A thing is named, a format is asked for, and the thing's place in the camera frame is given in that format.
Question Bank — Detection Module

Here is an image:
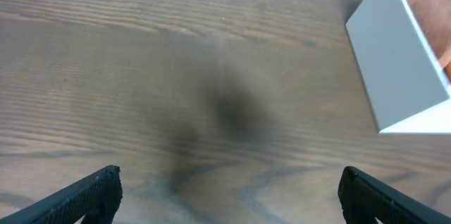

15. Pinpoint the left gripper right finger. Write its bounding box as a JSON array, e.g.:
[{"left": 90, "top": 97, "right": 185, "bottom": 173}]
[{"left": 338, "top": 166, "right": 450, "bottom": 224}]

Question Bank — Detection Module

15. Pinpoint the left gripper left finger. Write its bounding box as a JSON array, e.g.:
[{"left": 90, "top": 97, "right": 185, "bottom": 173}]
[{"left": 1, "top": 166, "right": 123, "bottom": 224}]

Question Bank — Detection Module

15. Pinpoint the brown plush bear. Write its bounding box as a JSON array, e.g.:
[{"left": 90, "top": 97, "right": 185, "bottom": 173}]
[{"left": 407, "top": 0, "right": 450, "bottom": 69}]

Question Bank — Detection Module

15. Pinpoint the orange duck toy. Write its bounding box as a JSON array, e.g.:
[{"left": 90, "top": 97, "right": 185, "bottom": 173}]
[{"left": 443, "top": 63, "right": 451, "bottom": 82}]

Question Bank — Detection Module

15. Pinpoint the white cardboard box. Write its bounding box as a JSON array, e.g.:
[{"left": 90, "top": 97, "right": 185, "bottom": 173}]
[{"left": 345, "top": 0, "right": 450, "bottom": 134}]

